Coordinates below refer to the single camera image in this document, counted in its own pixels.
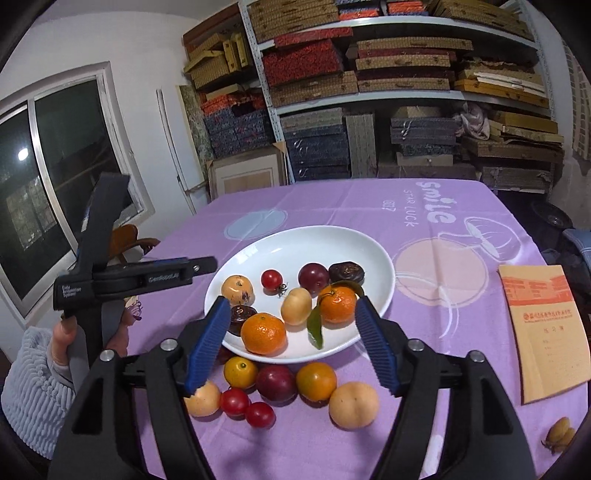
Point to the white metal shelf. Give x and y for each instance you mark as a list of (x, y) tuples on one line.
[(257, 53)]

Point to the green marbled panel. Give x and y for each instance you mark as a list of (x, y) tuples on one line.
[(196, 120)]

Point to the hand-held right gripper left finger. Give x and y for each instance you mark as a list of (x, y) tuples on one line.
[(207, 341)]

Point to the stack of yellow wooden boxes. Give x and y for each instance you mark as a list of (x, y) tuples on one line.
[(508, 106)]

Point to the pale yellow round fruit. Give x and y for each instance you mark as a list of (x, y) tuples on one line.
[(237, 288), (353, 405), (205, 401), (296, 306)]

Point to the brown paper envelope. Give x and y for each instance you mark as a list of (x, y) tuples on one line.
[(545, 332)]

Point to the pink cloth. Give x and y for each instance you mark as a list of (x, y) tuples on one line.
[(471, 122)]

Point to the orange cherry tomato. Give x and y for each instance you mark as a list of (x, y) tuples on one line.
[(316, 382)]

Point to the person's left forearm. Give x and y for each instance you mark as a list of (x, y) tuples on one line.
[(27, 392)]

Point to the white leaning board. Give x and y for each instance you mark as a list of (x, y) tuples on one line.
[(174, 147)]

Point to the red patterned box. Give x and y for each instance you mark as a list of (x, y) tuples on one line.
[(302, 64)]

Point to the brown wooden chair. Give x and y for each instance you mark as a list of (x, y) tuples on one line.
[(129, 240)]

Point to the small yellow fruit cluster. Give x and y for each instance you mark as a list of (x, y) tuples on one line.
[(558, 436)]

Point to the stack of woven straw boxes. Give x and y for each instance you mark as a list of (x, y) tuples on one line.
[(217, 60)]

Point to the blue cloth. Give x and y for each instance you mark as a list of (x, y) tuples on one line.
[(579, 247)]

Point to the brown cardboard box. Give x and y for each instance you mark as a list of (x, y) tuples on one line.
[(425, 167)]

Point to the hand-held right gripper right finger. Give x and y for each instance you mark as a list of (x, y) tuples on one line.
[(376, 346)]

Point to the stack of dark blue boxes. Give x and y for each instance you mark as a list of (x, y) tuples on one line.
[(316, 147)]

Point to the stack of dark patterned boxes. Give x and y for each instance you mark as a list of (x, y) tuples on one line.
[(425, 134)]

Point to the black round object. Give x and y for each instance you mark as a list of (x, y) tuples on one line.
[(551, 217)]

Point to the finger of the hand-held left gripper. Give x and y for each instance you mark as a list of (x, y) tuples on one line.
[(171, 261), (203, 265)]

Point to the purple printed tablecloth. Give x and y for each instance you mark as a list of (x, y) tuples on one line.
[(415, 207)]

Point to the white oval plate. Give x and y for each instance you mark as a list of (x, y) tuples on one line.
[(323, 244)]

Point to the stack of tan bamboo boxes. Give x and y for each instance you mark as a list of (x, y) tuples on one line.
[(295, 14)]

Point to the white framed window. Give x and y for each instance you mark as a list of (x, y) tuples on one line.
[(60, 161)]

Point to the stack of blue orange boxes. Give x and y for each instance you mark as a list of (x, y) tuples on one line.
[(235, 124)]

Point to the stack of woven latch boxes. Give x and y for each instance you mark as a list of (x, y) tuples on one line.
[(401, 69)]

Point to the yellow cherry tomato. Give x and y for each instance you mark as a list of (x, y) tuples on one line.
[(240, 372)]

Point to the dark purple plum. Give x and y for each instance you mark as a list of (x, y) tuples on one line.
[(276, 383), (313, 277)]

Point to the stack of worn brown boxes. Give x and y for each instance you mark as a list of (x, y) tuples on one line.
[(512, 166)]

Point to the person's left hand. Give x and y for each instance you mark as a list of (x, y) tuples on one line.
[(62, 341)]

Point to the grey woven upright box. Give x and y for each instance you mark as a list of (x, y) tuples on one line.
[(361, 145)]

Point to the leafy orange mandarin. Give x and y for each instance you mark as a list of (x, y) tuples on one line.
[(338, 304)]

